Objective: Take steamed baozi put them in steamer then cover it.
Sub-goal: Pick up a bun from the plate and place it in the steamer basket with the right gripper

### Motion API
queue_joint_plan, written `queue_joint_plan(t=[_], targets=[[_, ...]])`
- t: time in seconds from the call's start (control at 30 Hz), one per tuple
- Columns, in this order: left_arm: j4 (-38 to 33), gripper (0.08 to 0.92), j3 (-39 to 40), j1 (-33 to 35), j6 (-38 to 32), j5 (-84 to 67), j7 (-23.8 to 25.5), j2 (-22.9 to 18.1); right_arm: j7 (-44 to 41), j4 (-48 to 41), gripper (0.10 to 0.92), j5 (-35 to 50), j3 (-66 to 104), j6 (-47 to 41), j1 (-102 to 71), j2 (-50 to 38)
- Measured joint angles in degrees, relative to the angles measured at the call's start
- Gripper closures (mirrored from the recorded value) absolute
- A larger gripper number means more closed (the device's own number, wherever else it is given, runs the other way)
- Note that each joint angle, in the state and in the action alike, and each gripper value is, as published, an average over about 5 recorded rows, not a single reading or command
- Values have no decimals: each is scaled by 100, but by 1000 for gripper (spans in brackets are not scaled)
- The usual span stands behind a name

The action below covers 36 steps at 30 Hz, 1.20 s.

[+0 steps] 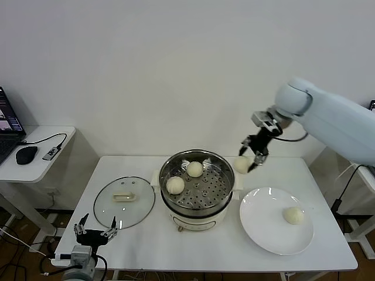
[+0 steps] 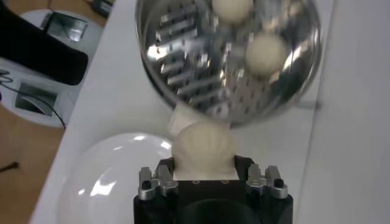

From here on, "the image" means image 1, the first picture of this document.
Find black cable with adapter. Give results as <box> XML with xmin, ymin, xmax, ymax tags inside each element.
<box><xmin>331</xmin><ymin>166</ymin><xmax>360</xmax><ymax>214</ymax></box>

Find usb hub with black cable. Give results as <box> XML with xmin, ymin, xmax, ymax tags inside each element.
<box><xmin>19</xmin><ymin>133</ymin><xmax>68</xmax><ymax>161</ymax></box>

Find cream electric cooker pot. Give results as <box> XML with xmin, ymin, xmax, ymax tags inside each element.
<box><xmin>154</xmin><ymin>186</ymin><xmax>240</xmax><ymax>234</ymax></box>

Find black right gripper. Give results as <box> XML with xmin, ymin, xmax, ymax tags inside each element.
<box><xmin>238</xmin><ymin>128</ymin><xmax>277</xmax><ymax>174</ymax></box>

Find white floor cable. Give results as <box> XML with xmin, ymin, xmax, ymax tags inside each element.
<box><xmin>0</xmin><ymin>225</ymin><xmax>56</xmax><ymax>261</ymax></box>

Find grey power strip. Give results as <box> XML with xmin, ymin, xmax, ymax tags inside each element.
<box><xmin>46</xmin><ymin>213</ymin><xmax>67</xmax><ymax>228</ymax></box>

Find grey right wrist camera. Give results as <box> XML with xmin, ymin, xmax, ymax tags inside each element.
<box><xmin>251</xmin><ymin>110</ymin><xmax>278</xmax><ymax>132</ymax></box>

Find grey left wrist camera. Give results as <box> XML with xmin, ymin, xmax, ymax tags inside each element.
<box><xmin>71</xmin><ymin>245</ymin><xmax>93</xmax><ymax>266</ymax></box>

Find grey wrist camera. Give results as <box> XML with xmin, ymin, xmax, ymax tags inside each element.
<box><xmin>71</xmin><ymin>245</ymin><xmax>93</xmax><ymax>266</ymax></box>
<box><xmin>251</xmin><ymin>110</ymin><xmax>278</xmax><ymax>132</ymax></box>

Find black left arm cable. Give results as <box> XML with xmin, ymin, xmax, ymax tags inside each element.
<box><xmin>93</xmin><ymin>253</ymin><xmax>108</xmax><ymax>281</ymax></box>

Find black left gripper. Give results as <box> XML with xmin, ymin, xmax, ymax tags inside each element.
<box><xmin>73</xmin><ymin>213</ymin><xmax>118</xmax><ymax>247</ymax></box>

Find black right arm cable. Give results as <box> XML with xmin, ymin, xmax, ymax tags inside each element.
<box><xmin>275</xmin><ymin>131</ymin><xmax>309</xmax><ymax>143</ymax></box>

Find glass pot lid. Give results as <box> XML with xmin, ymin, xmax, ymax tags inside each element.
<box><xmin>93</xmin><ymin>176</ymin><xmax>156</xmax><ymax>231</ymax></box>

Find stainless steel steamer basket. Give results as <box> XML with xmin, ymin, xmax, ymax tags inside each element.
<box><xmin>151</xmin><ymin>149</ymin><xmax>244</xmax><ymax>213</ymax></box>

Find black computer mouse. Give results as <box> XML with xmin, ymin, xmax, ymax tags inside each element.
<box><xmin>15</xmin><ymin>145</ymin><xmax>39</xmax><ymax>165</ymax></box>

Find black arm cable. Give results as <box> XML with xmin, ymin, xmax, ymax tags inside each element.
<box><xmin>275</xmin><ymin>131</ymin><xmax>309</xmax><ymax>143</ymax></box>
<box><xmin>93</xmin><ymin>253</ymin><xmax>108</xmax><ymax>281</ymax></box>

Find white round plate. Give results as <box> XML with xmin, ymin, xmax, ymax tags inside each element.
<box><xmin>239</xmin><ymin>187</ymin><xmax>315</xmax><ymax>256</ymax></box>

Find white steamed baozi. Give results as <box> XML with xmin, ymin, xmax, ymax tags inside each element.
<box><xmin>166</xmin><ymin>176</ymin><xmax>186</xmax><ymax>195</ymax></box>
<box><xmin>282</xmin><ymin>206</ymin><xmax>305</xmax><ymax>226</ymax></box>
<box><xmin>233</xmin><ymin>156</ymin><xmax>252</xmax><ymax>175</ymax></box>
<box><xmin>186</xmin><ymin>160</ymin><xmax>204</xmax><ymax>178</ymax></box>

